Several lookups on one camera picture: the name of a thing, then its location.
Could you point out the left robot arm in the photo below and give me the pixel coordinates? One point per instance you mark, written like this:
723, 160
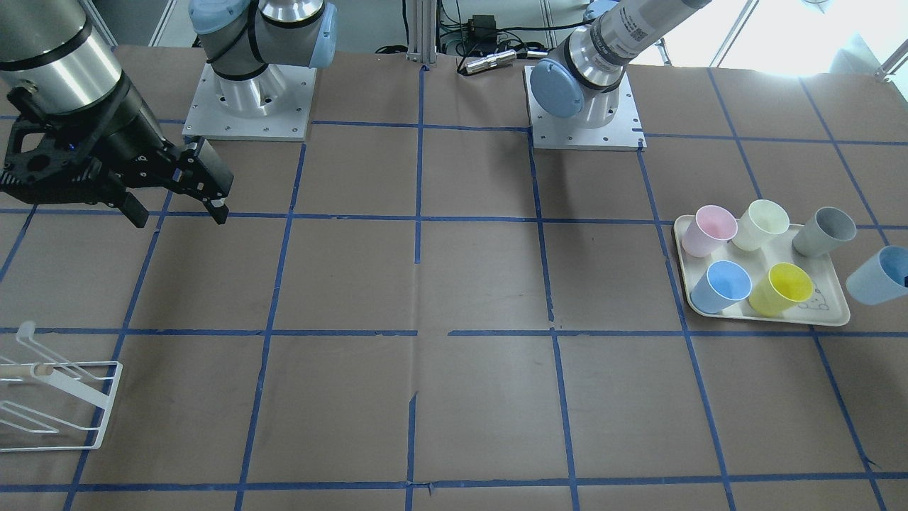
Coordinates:
593, 58

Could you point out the grey plastic cup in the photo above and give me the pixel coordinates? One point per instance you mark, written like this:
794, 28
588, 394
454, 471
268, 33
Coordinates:
826, 230

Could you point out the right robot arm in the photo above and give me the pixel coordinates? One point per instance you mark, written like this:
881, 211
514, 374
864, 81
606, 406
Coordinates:
55, 45

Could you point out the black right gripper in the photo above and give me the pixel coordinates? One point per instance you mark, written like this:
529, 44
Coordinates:
139, 132

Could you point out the pink plastic cup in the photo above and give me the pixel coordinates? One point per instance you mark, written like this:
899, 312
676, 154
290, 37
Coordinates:
711, 227

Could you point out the silver metal cylinder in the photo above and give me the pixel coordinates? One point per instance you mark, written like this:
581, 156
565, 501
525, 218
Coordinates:
487, 63

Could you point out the black power adapter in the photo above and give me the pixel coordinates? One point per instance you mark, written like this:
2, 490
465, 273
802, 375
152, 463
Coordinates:
481, 28

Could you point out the cream plastic cup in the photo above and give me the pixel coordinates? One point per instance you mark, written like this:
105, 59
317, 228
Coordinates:
762, 221

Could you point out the yellow plastic cup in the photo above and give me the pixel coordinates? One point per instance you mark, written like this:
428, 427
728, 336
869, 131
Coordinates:
785, 286

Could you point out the white wire cup rack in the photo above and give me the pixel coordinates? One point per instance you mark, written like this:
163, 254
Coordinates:
50, 403

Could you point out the light blue plastic cup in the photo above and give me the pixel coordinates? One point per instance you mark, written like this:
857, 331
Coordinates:
880, 278

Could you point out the cream plastic tray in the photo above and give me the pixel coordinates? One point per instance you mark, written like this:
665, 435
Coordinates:
827, 306

